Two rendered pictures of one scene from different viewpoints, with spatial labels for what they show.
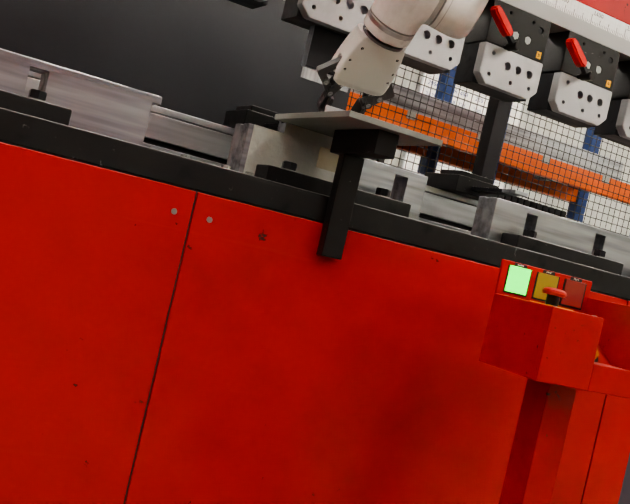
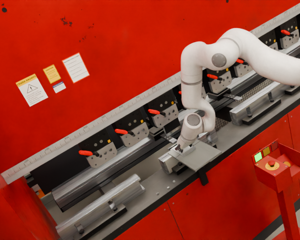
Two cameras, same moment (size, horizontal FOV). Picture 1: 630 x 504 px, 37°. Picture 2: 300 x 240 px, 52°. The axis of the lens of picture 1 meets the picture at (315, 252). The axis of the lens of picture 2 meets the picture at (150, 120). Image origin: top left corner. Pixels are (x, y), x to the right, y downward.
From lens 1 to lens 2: 1.19 m
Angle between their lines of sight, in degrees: 27
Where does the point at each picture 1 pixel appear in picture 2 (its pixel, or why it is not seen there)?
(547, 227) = (253, 105)
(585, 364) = (289, 179)
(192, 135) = (143, 150)
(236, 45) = not seen: hidden behind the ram
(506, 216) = (240, 115)
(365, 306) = (220, 182)
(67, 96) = (119, 199)
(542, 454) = (286, 196)
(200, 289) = (181, 215)
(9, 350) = not seen: outside the picture
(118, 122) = (134, 192)
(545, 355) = (278, 186)
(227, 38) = not seen: hidden behind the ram
